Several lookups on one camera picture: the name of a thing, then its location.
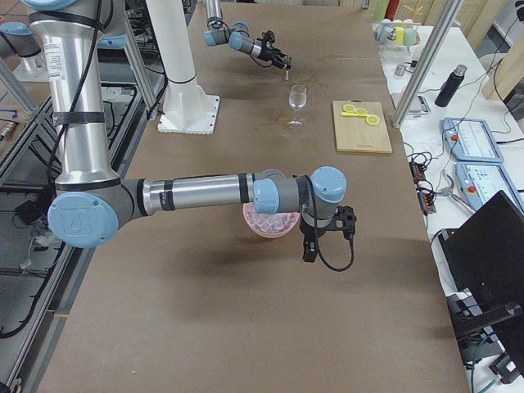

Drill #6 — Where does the lemon slice far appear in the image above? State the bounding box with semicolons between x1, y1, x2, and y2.
342;104;355;113

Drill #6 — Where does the lemon slice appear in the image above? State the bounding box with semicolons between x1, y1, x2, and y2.
355;107;368;116
366;115;380;125
342;104;355;113

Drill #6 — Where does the teach pendant near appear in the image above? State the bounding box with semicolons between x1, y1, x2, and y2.
455;161;523;211

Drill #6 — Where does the black water bottle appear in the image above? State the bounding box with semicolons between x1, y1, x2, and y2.
435;64;468;107

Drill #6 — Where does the lemon slice near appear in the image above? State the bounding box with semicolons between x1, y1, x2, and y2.
366;115;380;125

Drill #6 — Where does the clear wine glass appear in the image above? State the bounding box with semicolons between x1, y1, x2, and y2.
288;84;307;129

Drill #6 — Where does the lemon slice middle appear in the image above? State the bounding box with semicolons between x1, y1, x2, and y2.
355;107;368;116

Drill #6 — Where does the teach pendant far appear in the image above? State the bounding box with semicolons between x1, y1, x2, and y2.
440;117;504;163

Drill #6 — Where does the teach pendant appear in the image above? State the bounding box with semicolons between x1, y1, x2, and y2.
455;161;523;211
440;117;504;163

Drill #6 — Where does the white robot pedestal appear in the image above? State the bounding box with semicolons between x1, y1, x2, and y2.
147;0;219;135

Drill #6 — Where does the cup rack with cups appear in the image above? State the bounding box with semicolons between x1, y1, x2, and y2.
372;19;422;52

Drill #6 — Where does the bamboo cutting board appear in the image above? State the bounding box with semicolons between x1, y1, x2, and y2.
332;100;392;154

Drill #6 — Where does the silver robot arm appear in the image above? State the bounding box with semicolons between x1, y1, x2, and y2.
26;1;356;262
204;1;292;75

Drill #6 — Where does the pink bowl of ice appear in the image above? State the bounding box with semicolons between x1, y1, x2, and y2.
242;203;300;239

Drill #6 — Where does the aluminium frame post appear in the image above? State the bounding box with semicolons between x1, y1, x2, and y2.
392;0;464;129

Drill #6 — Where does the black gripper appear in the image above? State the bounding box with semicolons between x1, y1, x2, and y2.
258;44;292;70
299;223;324;263

